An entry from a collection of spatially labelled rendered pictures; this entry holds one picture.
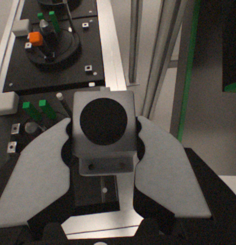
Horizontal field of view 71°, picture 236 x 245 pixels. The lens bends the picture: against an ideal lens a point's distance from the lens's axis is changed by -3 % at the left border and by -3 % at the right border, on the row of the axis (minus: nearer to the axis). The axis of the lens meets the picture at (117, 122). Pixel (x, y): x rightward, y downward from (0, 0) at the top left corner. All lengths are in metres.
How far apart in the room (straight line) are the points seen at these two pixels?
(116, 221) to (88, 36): 0.44
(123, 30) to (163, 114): 0.37
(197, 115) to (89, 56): 0.30
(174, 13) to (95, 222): 0.31
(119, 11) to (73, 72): 0.44
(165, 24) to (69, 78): 0.28
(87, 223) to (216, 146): 0.24
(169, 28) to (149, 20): 0.55
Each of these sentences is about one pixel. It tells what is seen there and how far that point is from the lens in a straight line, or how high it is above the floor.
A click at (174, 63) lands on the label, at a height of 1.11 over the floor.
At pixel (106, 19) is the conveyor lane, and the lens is 0.60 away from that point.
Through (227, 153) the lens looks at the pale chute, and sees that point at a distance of 0.31.
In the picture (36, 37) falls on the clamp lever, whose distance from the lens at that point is 0.38.
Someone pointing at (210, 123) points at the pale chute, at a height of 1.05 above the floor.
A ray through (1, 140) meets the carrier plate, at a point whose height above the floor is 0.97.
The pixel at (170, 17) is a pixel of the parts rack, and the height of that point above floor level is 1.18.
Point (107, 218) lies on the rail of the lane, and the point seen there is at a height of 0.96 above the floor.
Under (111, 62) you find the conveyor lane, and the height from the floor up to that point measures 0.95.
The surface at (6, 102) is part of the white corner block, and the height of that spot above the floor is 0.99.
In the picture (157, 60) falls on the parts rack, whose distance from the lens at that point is 0.23.
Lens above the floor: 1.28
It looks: 65 degrees down
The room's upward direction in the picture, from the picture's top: 5 degrees counter-clockwise
